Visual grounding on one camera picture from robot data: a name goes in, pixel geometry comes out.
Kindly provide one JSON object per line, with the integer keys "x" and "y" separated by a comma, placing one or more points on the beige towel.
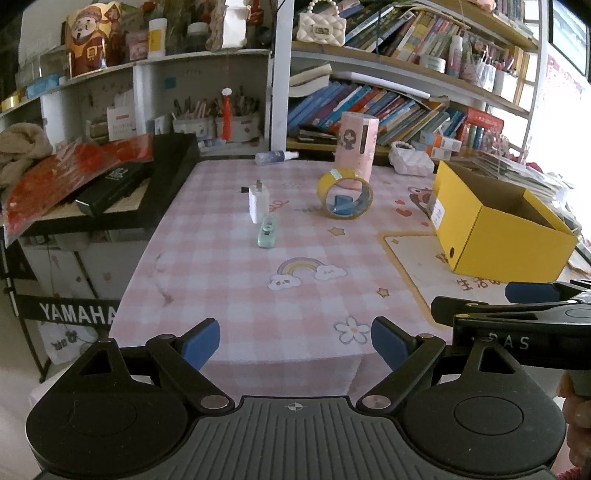
{"x": 23, "y": 145}

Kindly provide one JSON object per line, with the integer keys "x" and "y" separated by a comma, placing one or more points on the white charger plug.
{"x": 255, "y": 205}

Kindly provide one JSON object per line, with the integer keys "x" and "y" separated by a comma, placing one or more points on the white tape roll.
{"x": 431, "y": 63}

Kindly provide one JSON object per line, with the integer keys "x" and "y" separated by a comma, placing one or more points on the pink checked tablecloth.
{"x": 221, "y": 277}

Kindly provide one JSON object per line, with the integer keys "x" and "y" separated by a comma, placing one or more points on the row of leaning books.
{"x": 397, "y": 110}

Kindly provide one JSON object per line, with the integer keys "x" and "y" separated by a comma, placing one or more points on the yellow tape roll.
{"x": 325, "y": 184}

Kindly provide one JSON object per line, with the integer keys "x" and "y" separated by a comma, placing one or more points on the green white correction tape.
{"x": 267, "y": 233}

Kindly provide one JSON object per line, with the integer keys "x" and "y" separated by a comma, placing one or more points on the yellow cardboard box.
{"x": 503, "y": 244}

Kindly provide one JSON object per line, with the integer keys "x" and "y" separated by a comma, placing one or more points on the white side shelf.
{"x": 60, "y": 99}

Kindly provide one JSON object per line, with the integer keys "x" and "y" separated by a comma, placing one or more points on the white pen holder with pens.
{"x": 496, "y": 76}

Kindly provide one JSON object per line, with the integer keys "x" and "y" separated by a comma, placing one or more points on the red bottle white cap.
{"x": 226, "y": 115}

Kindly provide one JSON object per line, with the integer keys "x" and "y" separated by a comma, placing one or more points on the red foil packets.
{"x": 60, "y": 170}

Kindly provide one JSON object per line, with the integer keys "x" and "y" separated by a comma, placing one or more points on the black keyboard stand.
{"x": 69, "y": 314}

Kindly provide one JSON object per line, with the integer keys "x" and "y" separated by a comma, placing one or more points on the white gift bag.
{"x": 231, "y": 27}

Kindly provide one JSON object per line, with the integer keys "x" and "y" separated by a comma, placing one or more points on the pink cylindrical humidifier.
{"x": 353, "y": 143}

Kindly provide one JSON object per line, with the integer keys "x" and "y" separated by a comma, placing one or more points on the white printed bag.
{"x": 64, "y": 344}

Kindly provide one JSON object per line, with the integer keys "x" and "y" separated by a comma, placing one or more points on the white bookshelf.
{"x": 279, "y": 69}

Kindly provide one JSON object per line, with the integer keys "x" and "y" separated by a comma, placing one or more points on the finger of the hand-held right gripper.
{"x": 531, "y": 291}
{"x": 461, "y": 308}

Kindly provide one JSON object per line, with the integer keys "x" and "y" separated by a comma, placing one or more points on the blue orange small carton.
{"x": 441, "y": 141}
{"x": 438, "y": 153}

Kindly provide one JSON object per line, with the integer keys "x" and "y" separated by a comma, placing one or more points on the glass jar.
{"x": 198, "y": 37}

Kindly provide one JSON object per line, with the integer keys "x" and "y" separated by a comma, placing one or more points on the fortune god paper figure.
{"x": 90, "y": 41}

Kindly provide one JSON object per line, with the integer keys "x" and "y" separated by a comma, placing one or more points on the white bottle yellow label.
{"x": 157, "y": 39}

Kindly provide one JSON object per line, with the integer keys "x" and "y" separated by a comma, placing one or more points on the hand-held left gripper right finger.
{"x": 388, "y": 339}

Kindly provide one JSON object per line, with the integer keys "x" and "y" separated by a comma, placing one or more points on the white quilted handbag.
{"x": 321, "y": 27}

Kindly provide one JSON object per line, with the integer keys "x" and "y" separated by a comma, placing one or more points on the person's right hand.
{"x": 579, "y": 424}

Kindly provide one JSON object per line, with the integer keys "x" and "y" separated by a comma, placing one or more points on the black electronic keyboard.
{"x": 171, "y": 170}

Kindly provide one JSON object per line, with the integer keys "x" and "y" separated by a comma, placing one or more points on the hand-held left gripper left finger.
{"x": 201, "y": 339}

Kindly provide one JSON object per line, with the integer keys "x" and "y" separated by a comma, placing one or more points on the white card box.
{"x": 121, "y": 124}

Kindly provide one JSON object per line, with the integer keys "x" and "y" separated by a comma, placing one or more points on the small spray bottle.
{"x": 272, "y": 157}

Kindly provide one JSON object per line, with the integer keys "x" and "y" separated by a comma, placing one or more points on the desk pen holders with pens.
{"x": 194, "y": 127}

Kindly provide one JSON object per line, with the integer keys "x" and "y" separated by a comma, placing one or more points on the row of shelf-top books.
{"x": 415, "y": 30}

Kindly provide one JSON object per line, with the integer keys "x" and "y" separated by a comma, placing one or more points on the white quilted tissue box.
{"x": 411, "y": 160}

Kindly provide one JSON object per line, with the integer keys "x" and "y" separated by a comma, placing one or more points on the black long box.
{"x": 113, "y": 187}

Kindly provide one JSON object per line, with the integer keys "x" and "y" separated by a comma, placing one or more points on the stack of papers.
{"x": 517, "y": 173}

